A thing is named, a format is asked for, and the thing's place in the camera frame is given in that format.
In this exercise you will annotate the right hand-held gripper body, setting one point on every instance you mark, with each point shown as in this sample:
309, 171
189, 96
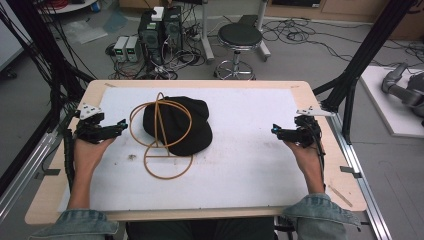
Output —
305, 128

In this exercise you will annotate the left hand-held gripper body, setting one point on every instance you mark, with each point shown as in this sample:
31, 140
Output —
90, 128

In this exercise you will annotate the black hat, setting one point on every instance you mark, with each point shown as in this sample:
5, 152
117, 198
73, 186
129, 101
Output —
180, 123

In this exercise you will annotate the person's left hand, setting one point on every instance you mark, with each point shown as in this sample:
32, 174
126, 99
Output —
89, 154

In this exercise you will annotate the person's right hand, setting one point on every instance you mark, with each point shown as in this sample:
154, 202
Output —
306, 160

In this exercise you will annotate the white table mat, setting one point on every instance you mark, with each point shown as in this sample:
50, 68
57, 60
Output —
233, 166

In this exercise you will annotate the thin wooden stick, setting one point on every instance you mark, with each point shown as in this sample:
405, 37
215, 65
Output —
340, 195

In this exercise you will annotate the grey power supply unit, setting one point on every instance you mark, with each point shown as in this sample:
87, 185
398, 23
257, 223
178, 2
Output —
133, 48
120, 48

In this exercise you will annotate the white floor board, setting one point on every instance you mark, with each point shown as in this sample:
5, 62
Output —
383, 106

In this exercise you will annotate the large black computer tower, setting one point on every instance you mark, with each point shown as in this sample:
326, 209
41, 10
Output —
150, 36

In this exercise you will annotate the white desk leg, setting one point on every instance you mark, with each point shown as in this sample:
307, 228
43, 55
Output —
206, 33
263, 33

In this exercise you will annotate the clear plastic sheet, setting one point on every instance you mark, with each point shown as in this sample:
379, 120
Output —
85, 31

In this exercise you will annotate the black round stool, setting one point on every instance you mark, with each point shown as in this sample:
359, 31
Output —
239, 36

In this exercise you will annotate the small black computer tower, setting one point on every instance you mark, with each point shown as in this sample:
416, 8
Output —
173, 28

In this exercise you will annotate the white box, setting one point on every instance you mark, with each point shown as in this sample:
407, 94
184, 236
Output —
158, 13

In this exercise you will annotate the white round table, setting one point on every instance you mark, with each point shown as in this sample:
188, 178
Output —
66, 6

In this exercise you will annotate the aluminium rail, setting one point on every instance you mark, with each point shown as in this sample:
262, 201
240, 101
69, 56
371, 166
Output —
23, 173
360, 180

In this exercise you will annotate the black frame post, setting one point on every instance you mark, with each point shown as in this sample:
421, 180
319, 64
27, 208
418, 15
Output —
363, 56
46, 50

